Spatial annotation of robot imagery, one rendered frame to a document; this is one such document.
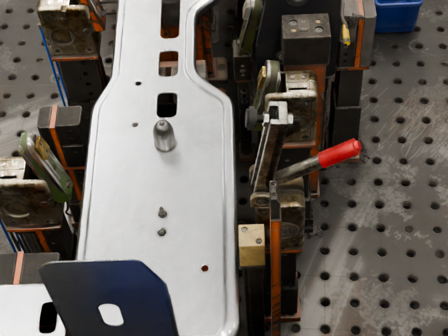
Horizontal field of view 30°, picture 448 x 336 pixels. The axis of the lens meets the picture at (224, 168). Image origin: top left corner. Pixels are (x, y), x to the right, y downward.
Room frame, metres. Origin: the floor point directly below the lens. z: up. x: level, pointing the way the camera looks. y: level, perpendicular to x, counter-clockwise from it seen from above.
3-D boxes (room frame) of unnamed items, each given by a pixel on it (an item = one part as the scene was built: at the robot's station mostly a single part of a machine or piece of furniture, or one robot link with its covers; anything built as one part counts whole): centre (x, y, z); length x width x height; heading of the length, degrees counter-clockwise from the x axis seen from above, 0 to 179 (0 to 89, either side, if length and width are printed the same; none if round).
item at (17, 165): (0.72, 0.29, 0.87); 0.12 x 0.09 x 0.35; 86
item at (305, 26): (0.87, -0.14, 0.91); 0.07 x 0.05 x 0.42; 86
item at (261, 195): (0.62, -0.05, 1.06); 0.03 x 0.01 x 0.03; 86
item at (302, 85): (0.81, -0.11, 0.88); 0.11 x 0.09 x 0.37; 86
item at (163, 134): (0.77, 0.08, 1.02); 0.03 x 0.03 x 0.07
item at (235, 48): (0.96, -0.05, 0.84); 0.04 x 0.03 x 0.29; 176
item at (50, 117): (0.85, 0.25, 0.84); 0.11 x 0.08 x 0.29; 86
